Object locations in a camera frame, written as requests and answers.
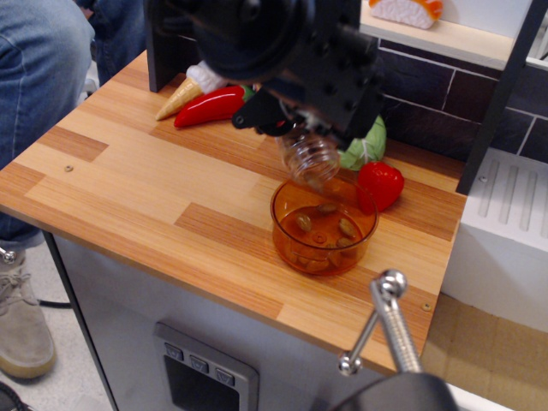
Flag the person leg blue jeans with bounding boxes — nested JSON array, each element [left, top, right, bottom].
[[0, 0, 146, 252]]

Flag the clear almond jar red label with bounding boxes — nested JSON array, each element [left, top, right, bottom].
[[276, 126, 340, 192]]

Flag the black shelf post left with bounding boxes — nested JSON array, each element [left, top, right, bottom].
[[144, 0, 200, 92]]

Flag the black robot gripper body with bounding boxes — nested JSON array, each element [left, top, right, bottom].
[[232, 23, 384, 150]]

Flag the red toy chili pepper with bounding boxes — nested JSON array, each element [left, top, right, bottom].
[[174, 86, 255, 128]]

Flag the white toy sink unit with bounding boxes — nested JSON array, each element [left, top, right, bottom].
[[442, 149, 547, 331]]

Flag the black shelf post right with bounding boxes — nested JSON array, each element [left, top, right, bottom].
[[456, 0, 547, 195]]

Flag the toy ice cream cone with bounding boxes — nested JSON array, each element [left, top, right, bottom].
[[155, 61, 228, 121]]

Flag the green toy cabbage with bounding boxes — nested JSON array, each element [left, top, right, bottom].
[[339, 116, 387, 171]]

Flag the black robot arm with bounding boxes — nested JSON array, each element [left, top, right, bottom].
[[145, 1, 383, 148]]

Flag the toy salmon sushi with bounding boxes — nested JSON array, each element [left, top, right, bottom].
[[368, 0, 444, 29]]

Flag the almonds in pot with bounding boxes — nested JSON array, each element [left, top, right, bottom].
[[285, 203, 361, 273]]

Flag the red toy strawberry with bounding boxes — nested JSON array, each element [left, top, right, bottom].
[[358, 161, 405, 212]]

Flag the black shelf post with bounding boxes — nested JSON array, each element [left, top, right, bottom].
[[456, 0, 547, 195], [144, 0, 200, 92]]

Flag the black clamp body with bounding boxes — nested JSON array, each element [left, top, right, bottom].
[[331, 372, 459, 411]]

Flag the beige suede shoe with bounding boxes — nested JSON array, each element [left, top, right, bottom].
[[1, 250, 56, 379]]

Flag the grey oven control panel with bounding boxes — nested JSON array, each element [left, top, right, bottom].
[[154, 322, 259, 411]]

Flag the light wooden shelf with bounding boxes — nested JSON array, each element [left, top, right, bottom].
[[360, 1, 515, 70]]

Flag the orange transparent plastic pot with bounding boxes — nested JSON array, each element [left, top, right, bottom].
[[271, 175, 378, 276]]

